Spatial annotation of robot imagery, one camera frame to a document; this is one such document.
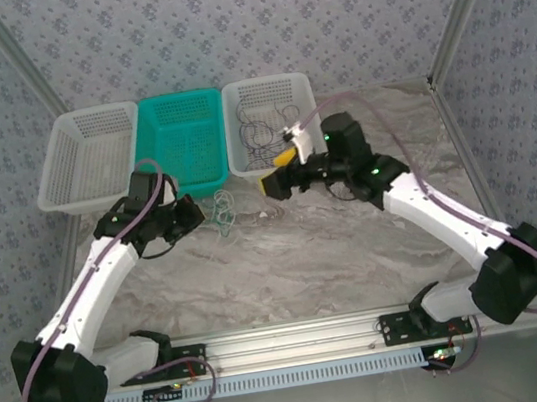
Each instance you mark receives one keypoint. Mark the small circuit board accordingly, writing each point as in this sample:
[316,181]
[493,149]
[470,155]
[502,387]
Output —
[443,354]
[166,395]

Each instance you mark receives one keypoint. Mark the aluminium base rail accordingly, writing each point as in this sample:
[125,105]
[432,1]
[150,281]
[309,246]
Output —
[294,338]

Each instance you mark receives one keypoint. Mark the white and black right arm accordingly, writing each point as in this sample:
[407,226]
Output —
[453,219]

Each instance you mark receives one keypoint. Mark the white perforated plastic basket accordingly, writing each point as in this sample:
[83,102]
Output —
[276,86]
[89,152]

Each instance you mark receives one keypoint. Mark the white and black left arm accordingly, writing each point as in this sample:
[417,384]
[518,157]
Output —
[90,291]

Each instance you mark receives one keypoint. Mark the teal perforated plastic basket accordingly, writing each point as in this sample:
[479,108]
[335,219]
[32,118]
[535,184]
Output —
[183,138]

